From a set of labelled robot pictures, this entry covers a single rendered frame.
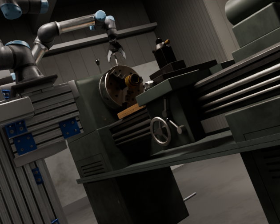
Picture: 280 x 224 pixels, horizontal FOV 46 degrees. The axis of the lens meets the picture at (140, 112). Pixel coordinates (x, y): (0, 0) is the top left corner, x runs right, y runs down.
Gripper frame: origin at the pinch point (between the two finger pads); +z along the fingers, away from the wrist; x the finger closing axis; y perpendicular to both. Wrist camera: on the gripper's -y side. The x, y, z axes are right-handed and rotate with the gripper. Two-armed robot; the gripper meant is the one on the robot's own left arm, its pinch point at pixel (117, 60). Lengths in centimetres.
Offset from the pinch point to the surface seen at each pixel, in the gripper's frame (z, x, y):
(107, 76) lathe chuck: 15.3, 7.2, -15.1
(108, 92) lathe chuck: 26.8, 8.5, -16.2
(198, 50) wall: -81, -99, 275
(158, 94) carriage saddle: 48, -25, -75
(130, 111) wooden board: 45, -6, -32
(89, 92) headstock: 21.6, 23.3, -8.2
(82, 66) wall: -98, 89, 274
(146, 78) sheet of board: -63, -7, 300
